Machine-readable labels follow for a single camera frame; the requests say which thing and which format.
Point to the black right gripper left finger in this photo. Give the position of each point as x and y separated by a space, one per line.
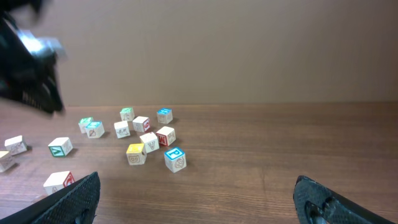
76 203

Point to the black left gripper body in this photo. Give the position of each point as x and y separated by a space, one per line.
28 63

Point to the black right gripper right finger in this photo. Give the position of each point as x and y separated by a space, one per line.
315 203

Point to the red G wooden block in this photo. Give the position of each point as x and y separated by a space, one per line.
57 181

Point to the yellow top wooden block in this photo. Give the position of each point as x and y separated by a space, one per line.
136 154

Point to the plain A wooden block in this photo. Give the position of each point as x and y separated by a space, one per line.
150 141

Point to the red M wooden block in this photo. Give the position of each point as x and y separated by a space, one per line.
166 135

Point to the green V wooden block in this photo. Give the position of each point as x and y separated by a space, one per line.
60 147

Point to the blue top left block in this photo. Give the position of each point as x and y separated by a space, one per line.
94 129

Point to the green top left block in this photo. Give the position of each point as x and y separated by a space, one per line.
83 123

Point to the plain wooden block far left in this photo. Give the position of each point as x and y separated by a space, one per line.
15 145

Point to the plain wooden block left edge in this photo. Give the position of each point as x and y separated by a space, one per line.
6 161

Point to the plain animal wooden block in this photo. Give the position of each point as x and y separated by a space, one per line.
122 129

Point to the red side 2 block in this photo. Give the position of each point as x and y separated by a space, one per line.
141 124

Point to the green top far block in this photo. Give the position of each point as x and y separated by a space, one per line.
127 114

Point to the blue P wooden block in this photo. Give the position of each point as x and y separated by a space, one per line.
175 159

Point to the blue top far block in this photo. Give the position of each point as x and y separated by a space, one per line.
164 115

